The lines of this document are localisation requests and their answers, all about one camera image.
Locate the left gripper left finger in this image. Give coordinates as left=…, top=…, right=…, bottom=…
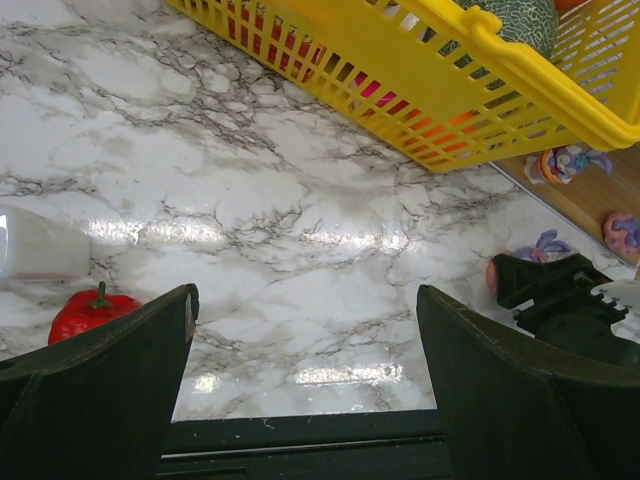
left=1, top=284, right=199, bottom=479

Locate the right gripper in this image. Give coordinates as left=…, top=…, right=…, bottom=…
left=492, top=254, right=639, bottom=368

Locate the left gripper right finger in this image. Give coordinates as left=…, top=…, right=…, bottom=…
left=416, top=285, right=639, bottom=479

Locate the purple bunny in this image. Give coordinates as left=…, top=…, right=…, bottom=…
left=602, top=212, right=639, bottom=256
left=524, top=144, right=613, bottom=185
left=486, top=229, right=576, bottom=294

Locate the red bell pepper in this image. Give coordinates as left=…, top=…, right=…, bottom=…
left=48, top=281, right=142, bottom=345

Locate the white plastic bottle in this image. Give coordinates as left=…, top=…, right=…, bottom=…
left=1, top=205, right=92, bottom=280

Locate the yellow plastic basket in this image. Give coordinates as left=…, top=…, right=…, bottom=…
left=176, top=1, right=639, bottom=172

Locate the green melon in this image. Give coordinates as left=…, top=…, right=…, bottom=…
left=438, top=0, right=559, bottom=80

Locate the orange fruit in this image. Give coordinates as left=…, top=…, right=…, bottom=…
left=554, top=0, right=586, bottom=15

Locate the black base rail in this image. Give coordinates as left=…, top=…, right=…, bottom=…
left=156, top=410, right=454, bottom=479

